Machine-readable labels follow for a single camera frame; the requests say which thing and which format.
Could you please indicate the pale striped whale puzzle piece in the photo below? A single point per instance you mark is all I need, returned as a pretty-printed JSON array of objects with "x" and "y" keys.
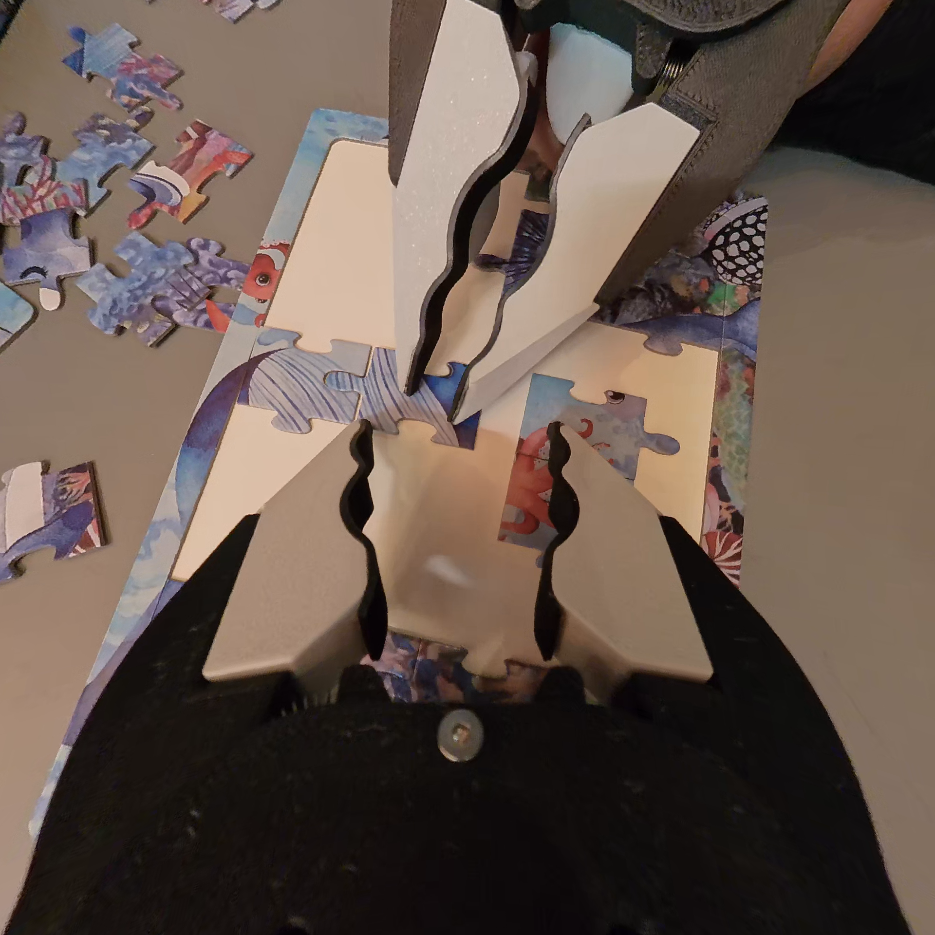
[{"x": 299, "y": 387}]

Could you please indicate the person's right forearm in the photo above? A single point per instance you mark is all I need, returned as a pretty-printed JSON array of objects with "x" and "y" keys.
[{"x": 840, "y": 36}]

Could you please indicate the octopus puzzle piece pair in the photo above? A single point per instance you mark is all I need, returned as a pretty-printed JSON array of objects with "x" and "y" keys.
[{"x": 522, "y": 504}]

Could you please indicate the white banded purple puzzle piece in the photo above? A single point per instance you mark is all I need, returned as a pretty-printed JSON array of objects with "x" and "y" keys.
[{"x": 58, "y": 526}]

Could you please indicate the scattered loose puzzle pieces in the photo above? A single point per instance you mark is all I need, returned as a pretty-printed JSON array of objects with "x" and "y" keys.
[{"x": 146, "y": 292}]

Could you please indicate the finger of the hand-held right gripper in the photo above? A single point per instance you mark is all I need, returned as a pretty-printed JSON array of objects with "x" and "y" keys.
[
  {"x": 460, "y": 146},
  {"x": 621, "y": 190}
]

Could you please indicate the cream jigsaw puzzle tray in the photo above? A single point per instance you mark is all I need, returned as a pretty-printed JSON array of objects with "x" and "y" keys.
[{"x": 329, "y": 219}]

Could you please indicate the octopus puzzle piece with eye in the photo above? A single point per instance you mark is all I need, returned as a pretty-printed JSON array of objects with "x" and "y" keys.
[{"x": 606, "y": 416}]

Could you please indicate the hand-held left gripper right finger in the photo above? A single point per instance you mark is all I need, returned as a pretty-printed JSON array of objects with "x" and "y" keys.
[{"x": 628, "y": 584}]

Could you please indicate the assembled sea urchin puzzle section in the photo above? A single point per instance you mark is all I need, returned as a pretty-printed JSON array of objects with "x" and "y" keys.
[{"x": 694, "y": 307}]

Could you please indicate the person's black clothing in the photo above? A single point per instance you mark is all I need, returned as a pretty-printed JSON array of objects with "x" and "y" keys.
[{"x": 891, "y": 73}]

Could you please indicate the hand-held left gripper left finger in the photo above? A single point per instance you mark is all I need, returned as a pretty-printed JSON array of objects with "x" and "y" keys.
[{"x": 292, "y": 584}]

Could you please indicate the dark cornered whale puzzle piece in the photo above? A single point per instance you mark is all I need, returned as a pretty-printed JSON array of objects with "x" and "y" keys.
[{"x": 394, "y": 409}]

